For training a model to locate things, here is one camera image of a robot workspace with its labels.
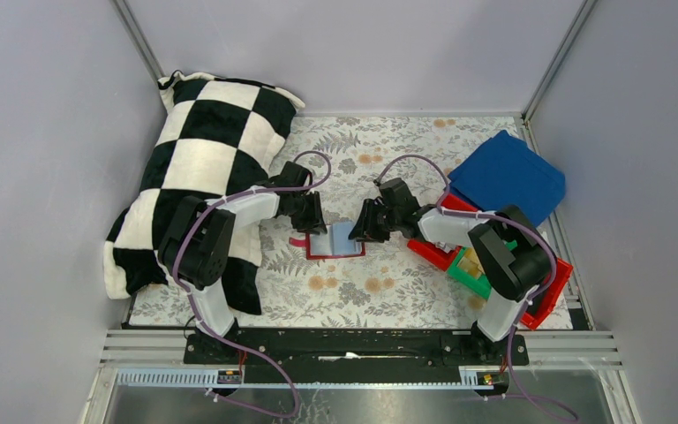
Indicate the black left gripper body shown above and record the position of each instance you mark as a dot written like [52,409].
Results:
[309,214]

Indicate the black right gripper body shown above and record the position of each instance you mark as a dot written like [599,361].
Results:
[378,216]

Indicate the red leather card holder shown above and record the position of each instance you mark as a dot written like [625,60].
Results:
[334,244]

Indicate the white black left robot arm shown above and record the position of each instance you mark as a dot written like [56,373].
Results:
[195,247]

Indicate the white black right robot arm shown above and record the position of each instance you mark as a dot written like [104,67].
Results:
[515,259]

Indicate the floral patterned table mat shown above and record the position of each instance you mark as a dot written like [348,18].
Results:
[389,287]

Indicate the black white checkered pillow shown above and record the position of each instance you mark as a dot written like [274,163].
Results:
[220,137]

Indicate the folded blue cloth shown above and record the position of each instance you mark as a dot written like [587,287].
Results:
[503,171]

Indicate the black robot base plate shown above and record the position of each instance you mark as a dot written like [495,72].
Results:
[347,356]

